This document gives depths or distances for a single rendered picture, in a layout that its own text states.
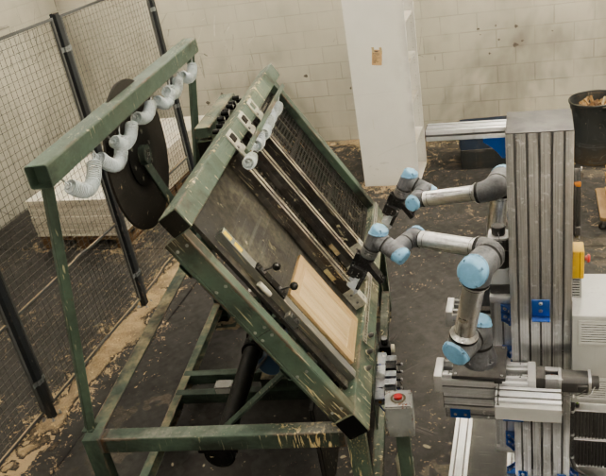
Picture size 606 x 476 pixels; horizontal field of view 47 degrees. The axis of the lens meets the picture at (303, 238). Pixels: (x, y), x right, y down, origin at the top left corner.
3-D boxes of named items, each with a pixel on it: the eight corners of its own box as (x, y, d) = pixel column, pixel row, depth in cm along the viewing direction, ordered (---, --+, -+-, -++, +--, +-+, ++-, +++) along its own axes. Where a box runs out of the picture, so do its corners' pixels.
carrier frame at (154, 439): (383, 552, 349) (363, 426, 312) (126, 552, 375) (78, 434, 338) (392, 306, 541) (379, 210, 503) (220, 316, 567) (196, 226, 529)
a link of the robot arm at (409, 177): (416, 177, 346) (401, 169, 348) (408, 195, 352) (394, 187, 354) (422, 172, 352) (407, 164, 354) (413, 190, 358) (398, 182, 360)
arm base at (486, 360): (498, 350, 310) (497, 331, 306) (496, 372, 297) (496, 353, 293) (463, 348, 315) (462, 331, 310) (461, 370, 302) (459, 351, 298)
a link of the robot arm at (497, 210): (475, 270, 350) (484, 171, 322) (483, 256, 361) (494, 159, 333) (498, 276, 345) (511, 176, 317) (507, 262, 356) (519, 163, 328)
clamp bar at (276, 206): (356, 312, 383) (392, 290, 373) (210, 146, 347) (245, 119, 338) (357, 301, 391) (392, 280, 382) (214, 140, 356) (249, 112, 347)
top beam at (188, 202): (174, 240, 278) (192, 227, 274) (157, 221, 275) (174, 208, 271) (269, 83, 470) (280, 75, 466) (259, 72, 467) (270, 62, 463)
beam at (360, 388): (350, 441, 316) (370, 431, 312) (333, 424, 313) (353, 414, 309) (371, 220, 509) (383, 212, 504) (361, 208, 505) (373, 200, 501)
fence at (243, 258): (348, 381, 333) (355, 378, 331) (214, 237, 304) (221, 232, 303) (349, 374, 337) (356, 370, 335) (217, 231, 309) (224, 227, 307)
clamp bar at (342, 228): (361, 263, 427) (393, 244, 418) (232, 113, 392) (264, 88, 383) (361, 256, 436) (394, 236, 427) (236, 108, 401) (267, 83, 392)
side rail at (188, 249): (333, 423, 313) (353, 413, 309) (163, 246, 280) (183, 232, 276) (335, 414, 318) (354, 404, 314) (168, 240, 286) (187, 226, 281)
